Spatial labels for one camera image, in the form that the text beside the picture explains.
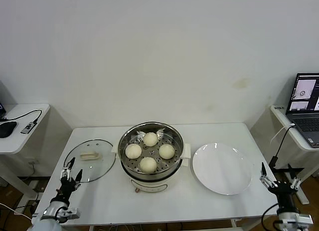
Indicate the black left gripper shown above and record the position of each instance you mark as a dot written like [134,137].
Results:
[67,186]

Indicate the small printed table label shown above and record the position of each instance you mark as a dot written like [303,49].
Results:
[278,107]

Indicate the small grey usb hub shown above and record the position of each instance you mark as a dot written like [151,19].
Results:
[28,127]

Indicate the white wall socket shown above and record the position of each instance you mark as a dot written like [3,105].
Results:
[32,163]

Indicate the grey laptop with dark screen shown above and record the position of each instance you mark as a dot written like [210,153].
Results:
[6,96]

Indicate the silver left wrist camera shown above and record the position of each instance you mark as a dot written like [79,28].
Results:
[73,212]

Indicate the white steamed baozi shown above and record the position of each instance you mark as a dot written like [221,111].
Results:
[150,139]
[148,164]
[167,151]
[133,151]

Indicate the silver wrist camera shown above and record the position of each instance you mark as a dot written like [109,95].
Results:
[73,212]
[302,219]

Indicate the perforated steel steamer basket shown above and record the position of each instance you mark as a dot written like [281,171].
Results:
[164,166]

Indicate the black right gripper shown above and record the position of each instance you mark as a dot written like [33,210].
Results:
[285,193]

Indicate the large white plate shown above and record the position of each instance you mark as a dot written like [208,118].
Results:
[211,183]

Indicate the white side table with label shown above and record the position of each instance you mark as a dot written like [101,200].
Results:
[279,114]

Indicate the white side table with mouse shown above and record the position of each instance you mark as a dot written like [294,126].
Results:
[22,111]

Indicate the open laptop showing camera windows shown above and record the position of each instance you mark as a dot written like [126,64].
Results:
[304,124]

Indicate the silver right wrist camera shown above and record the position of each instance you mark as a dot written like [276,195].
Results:
[302,219]

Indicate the white electric cooker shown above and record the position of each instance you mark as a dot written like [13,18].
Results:
[149,185]

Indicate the black computer mouse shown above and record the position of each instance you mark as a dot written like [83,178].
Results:
[6,130]

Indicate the round glass pot lid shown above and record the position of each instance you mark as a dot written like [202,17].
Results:
[88,155]

